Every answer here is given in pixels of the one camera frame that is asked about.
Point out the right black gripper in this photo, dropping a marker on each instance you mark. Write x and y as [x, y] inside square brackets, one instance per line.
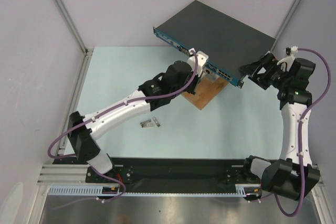
[266, 68]

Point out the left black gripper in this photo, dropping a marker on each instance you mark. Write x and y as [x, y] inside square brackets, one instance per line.
[196, 79]

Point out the silver sfp module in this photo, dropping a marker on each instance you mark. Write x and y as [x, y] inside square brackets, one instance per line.
[147, 123]
[156, 122]

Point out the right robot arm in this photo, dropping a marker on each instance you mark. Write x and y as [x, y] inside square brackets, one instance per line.
[292, 175]

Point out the wooden base board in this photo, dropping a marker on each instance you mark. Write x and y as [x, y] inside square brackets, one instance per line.
[205, 92]

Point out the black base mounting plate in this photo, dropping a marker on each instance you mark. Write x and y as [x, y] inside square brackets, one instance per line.
[188, 173]

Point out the metal switch stand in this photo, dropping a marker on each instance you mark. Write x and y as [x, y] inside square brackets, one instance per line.
[209, 75]

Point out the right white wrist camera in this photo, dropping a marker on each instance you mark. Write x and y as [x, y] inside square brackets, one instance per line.
[290, 54]

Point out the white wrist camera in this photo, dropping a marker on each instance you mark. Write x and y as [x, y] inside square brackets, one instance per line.
[290, 54]
[197, 61]

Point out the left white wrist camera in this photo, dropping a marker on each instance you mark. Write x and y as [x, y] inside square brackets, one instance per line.
[197, 61]

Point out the black blue network switch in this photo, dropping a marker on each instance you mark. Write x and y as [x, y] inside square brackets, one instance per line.
[229, 43]

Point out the left aluminium frame post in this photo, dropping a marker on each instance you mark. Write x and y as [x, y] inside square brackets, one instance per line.
[71, 25]

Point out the aluminium frame post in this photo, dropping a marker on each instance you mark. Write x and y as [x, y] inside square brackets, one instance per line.
[289, 14]
[71, 25]

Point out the right aluminium frame post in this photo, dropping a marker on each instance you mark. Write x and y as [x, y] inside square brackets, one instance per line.
[289, 14]

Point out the white slotted cable duct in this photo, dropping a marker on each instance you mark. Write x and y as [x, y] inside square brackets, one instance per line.
[238, 190]

